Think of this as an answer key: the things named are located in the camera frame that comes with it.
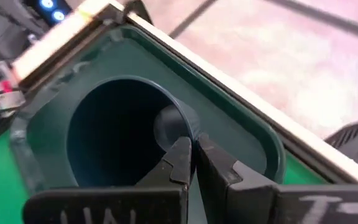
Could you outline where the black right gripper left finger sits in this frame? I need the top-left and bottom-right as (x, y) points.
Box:
(23, 136), (193, 224)

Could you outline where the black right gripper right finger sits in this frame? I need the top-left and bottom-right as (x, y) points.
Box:
(196, 133), (358, 224)

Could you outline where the dark blue plastic cup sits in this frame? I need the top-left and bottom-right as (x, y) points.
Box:
(66, 74), (201, 189)

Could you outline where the dark green plastic tray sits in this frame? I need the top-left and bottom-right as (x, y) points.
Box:
(9, 24), (287, 224)

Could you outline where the shiny metal fixture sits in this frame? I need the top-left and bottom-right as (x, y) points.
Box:
(0, 80), (27, 116)

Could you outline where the black device with blue lights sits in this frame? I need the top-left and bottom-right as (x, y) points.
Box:
(23, 0), (73, 26)

